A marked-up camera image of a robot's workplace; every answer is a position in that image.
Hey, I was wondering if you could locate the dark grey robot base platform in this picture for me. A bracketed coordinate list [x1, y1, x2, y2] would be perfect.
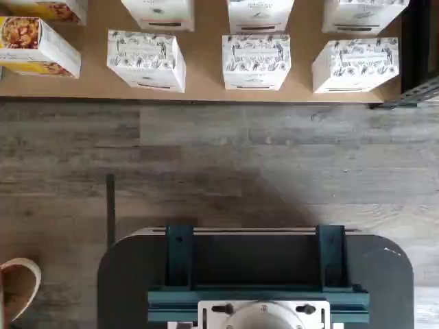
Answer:
[97, 226, 414, 329]

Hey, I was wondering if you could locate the wooden shelf board with boxes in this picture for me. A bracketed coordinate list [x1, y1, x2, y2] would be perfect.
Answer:
[0, 0, 403, 103]

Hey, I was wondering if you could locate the yellow white granola box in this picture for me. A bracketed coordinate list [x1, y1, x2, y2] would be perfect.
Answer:
[0, 16, 82, 80]
[0, 0, 88, 27]

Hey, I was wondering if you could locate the black metal shelf rack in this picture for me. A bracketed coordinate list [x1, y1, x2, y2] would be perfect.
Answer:
[367, 0, 439, 110]

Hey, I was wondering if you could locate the black antenna rod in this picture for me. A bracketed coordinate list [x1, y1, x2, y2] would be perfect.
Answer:
[105, 173, 116, 249]

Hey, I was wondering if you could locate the teal metal frame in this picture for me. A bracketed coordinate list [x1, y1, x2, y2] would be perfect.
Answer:
[147, 224, 370, 329]

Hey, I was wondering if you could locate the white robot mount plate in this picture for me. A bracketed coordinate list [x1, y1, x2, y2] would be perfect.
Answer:
[198, 300, 331, 329]

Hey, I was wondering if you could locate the white floral print box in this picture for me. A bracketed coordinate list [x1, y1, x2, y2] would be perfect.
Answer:
[311, 36, 401, 94]
[107, 29, 187, 93]
[227, 0, 295, 34]
[222, 33, 292, 92]
[120, 0, 195, 33]
[322, 0, 411, 34]

